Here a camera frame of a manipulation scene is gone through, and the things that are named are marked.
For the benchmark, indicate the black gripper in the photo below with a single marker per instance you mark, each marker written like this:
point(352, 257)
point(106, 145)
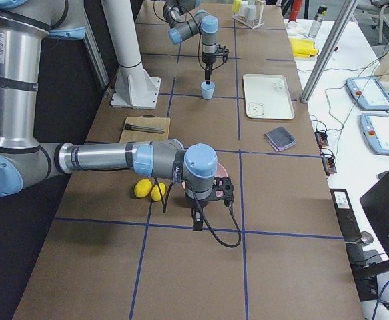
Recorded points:
point(194, 202)
point(208, 60)

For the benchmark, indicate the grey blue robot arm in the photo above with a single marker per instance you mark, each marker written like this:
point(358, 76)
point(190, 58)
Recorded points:
point(200, 160)
point(25, 162)

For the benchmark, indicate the light blue paper cup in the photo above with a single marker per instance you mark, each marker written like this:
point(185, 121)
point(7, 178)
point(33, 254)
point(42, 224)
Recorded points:
point(207, 88)

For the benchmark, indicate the yellow upturned cup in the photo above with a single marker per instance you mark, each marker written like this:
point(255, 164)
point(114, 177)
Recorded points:
point(236, 6)

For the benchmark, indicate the white upturned cup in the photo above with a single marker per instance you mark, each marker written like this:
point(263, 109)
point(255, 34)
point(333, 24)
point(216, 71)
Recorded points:
point(243, 8)
point(251, 13)

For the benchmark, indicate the yellow lemon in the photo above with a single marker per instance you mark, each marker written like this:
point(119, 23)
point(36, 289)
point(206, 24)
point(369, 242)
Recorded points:
point(143, 188)
point(158, 192)

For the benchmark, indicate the pink bowl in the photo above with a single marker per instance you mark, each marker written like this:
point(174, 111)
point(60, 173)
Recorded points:
point(220, 172)

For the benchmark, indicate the white bear serving tray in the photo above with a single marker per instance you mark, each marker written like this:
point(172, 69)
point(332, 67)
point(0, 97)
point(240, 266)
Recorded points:
point(267, 97)

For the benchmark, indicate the bamboo cutting board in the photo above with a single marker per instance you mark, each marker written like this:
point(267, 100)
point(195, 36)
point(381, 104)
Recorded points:
point(152, 122)

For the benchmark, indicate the yellow cloth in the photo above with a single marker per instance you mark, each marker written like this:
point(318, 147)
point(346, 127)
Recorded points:
point(303, 48)

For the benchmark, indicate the folded grey purple cloth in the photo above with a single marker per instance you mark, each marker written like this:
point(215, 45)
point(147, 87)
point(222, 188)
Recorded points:
point(280, 139)

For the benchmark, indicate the white cloth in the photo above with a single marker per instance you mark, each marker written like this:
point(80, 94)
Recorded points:
point(296, 29)

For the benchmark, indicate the clear water bottle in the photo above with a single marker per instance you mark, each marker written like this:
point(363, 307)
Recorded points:
point(317, 21)

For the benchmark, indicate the black box with label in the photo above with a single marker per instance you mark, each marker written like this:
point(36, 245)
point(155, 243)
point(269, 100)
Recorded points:
point(348, 224)

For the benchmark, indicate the blue teach pendant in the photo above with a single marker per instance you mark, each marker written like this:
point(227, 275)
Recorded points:
point(368, 93)
point(376, 132)

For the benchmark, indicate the grey office chair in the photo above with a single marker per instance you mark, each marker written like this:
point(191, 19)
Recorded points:
point(386, 16)

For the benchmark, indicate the white wire cup rack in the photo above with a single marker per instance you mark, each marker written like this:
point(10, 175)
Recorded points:
point(258, 22)

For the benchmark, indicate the black cable connector block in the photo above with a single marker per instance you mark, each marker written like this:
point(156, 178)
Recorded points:
point(328, 161)
point(321, 138)

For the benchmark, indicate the aluminium frame post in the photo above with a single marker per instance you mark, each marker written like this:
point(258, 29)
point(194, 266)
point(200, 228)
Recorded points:
point(329, 47)

